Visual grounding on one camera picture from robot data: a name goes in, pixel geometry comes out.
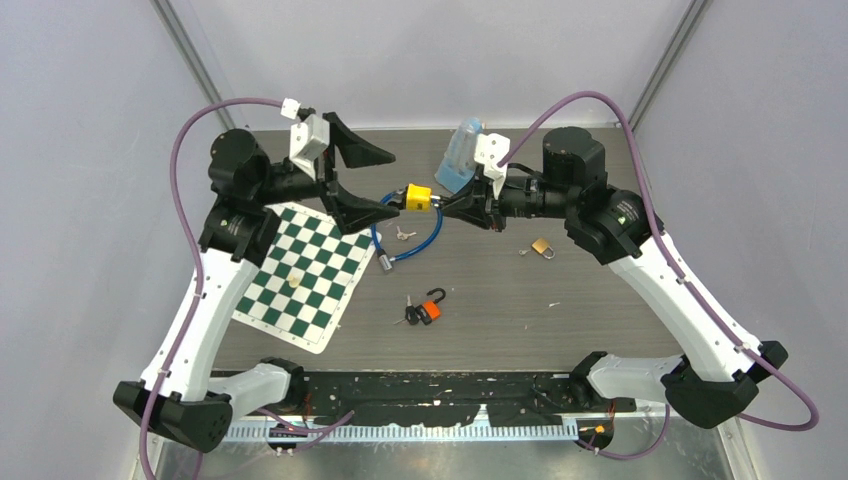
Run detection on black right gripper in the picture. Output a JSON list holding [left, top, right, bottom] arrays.
[[440, 169, 575, 233]]

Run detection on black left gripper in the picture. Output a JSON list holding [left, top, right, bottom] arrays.
[[256, 114, 401, 231]]

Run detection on blue cable lock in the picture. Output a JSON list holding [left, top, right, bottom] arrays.
[[370, 192, 444, 274]]

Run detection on yellow padlock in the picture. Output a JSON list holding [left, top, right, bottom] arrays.
[[381, 183, 442, 213]]

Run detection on small silver keys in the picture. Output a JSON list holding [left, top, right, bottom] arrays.
[[396, 227, 416, 241]]

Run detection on brass padlock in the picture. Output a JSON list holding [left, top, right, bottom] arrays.
[[531, 238, 556, 260]]

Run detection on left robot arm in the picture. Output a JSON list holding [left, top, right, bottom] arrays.
[[113, 109, 399, 453]]

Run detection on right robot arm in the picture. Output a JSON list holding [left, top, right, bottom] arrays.
[[441, 127, 788, 429]]

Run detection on black headed key bunch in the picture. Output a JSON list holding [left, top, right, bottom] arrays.
[[395, 295, 421, 325]]

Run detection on blue translucent metronome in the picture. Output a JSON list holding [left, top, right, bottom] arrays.
[[434, 117, 485, 193]]

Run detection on orange black padlock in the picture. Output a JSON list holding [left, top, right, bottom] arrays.
[[416, 287, 446, 325]]

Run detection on green white chessboard mat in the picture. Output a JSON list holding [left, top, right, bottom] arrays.
[[233, 202, 375, 354]]

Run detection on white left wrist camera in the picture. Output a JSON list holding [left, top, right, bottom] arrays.
[[280, 98, 330, 181]]

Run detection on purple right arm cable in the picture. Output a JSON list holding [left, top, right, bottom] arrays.
[[496, 90, 821, 433]]

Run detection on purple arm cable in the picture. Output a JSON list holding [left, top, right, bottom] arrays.
[[496, 90, 821, 433], [137, 97, 286, 480]]

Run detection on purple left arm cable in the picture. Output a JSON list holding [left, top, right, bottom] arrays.
[[137, 97, 286, 480]]

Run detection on aluminium corner post left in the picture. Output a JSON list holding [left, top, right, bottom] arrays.
[[149, 0, 236, 104]]

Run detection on aluminium corner post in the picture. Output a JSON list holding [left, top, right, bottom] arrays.
[[149, 0, 236, 104], [617, 1, 712, 130]]

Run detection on slotted cable duct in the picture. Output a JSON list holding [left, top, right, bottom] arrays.
[[223, 419, 579, 443]]

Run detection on aluminium corner post right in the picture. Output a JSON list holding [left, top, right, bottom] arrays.
[[617, 1, 712, 130]]

